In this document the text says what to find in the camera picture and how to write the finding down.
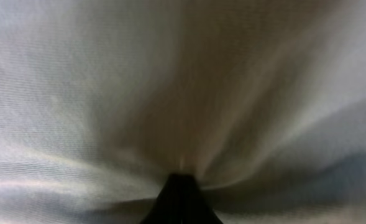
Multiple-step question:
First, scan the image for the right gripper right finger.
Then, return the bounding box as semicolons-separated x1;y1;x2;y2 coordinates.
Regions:
181;175;222;224

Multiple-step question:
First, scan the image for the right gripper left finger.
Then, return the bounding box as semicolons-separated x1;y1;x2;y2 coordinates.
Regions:
140;174;182;224

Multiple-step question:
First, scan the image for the light blue printed t-shirt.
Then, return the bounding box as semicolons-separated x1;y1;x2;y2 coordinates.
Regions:
0;1;366;223

